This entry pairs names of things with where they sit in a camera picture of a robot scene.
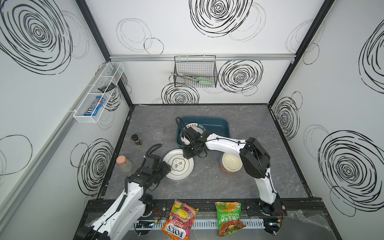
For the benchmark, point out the teal plastic bin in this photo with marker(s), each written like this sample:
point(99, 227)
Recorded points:
point(201, 124)

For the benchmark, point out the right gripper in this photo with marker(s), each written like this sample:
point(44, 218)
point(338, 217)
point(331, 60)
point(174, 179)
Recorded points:
point(189, 148)

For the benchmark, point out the white wire shelf basket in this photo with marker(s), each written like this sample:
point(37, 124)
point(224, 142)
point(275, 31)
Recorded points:
point(109, 72)

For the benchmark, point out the white plate green flower motif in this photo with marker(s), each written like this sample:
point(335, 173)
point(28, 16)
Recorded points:
point(181, 168)

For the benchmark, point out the clear drinking glass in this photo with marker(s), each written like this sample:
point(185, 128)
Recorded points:
point(157, 132)

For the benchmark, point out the black remote in shelf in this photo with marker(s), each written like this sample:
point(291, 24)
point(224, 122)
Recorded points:
point(107, 88)

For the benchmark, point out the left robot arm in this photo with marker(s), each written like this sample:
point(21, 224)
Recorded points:
point(131, 204)

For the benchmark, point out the stacked bowls cream inside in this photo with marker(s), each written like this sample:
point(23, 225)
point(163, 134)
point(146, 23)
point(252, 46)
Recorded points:
point(230, 164)

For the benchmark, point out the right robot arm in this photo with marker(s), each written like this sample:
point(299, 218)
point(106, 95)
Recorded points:
point(254, 157)

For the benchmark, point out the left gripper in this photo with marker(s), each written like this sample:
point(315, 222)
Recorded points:
point(162, 169)

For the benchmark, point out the pink capped bottle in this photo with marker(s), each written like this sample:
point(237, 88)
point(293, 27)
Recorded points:
point(124, 163)

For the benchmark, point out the Fox's fruits candy bag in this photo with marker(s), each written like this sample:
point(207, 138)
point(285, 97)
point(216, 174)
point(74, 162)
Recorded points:
point(179, 224)

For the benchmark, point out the small dark spice bottle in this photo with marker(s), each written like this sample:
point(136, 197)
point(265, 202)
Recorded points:
point(136, 139)

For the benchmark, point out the green item in basket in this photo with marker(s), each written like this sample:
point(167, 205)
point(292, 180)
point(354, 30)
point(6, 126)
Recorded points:
point(207, 81)

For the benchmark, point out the black wire basket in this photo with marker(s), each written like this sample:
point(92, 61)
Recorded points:
point(187, 69)

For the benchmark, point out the white slotted cable duct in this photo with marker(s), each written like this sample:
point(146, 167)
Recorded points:
point(204, 224)

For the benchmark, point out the blue M&M's candy bag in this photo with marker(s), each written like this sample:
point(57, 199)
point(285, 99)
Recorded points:
point(94, 107)

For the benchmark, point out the green snack bag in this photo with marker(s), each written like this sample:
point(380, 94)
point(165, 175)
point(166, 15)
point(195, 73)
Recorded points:
point(228, 214)

